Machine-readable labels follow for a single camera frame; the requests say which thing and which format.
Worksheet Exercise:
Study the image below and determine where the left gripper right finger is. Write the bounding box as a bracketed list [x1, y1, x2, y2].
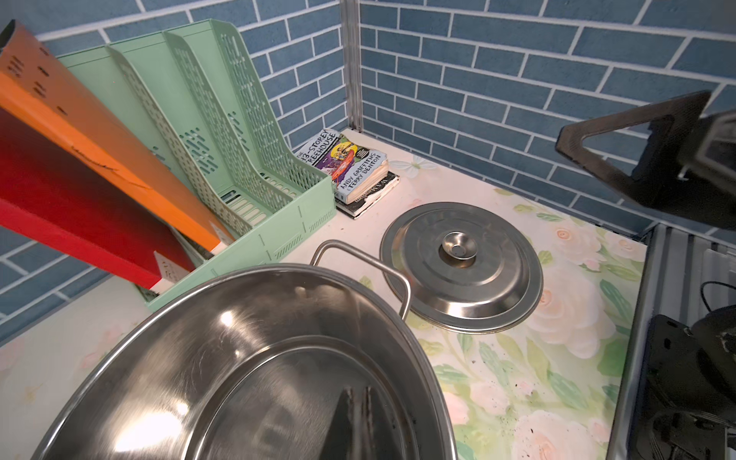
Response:
[360, 386, 404, 459]

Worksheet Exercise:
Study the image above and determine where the stainless steel stock pot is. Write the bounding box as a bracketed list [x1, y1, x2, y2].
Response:
[34, 240, 457, 459]

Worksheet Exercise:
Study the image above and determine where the floral table mat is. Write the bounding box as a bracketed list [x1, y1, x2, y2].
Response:
[1, 146, 646, 459]

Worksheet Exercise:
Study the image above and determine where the stainless steel pot lid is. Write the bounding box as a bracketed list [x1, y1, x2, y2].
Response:
[379, 202, 544, 334]

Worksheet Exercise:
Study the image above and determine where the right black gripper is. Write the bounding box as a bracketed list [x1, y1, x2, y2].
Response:
[555, 91, 735, 230]

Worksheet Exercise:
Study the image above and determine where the red file folder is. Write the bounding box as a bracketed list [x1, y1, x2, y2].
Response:
[1, 111, 195, 293]

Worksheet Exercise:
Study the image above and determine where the treehouse paperback book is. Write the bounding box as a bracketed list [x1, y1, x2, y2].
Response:
[295, 128, 389, 205]

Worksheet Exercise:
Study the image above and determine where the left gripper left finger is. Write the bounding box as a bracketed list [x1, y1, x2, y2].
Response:
[319, 388, 361, 459]

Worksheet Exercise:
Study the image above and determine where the right aluminium corner post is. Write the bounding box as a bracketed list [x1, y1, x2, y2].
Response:
[338, 0, 364, 132]

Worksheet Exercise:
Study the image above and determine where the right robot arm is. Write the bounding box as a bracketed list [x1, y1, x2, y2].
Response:
[556, 91, 735, 459]

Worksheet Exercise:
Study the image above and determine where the orange file folder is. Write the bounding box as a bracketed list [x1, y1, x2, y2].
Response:
[1, 20, 234, 255]

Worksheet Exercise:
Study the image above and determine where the dark book underneath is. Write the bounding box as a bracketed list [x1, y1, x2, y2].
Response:
[335, 172, 401, 220]

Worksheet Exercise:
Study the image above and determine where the green plastic file organizer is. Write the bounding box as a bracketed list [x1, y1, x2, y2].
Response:
[61, 19, 337, 311]

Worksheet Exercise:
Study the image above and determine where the aluminium front rail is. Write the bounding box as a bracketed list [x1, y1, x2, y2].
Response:
[606, 224, 735, 459]

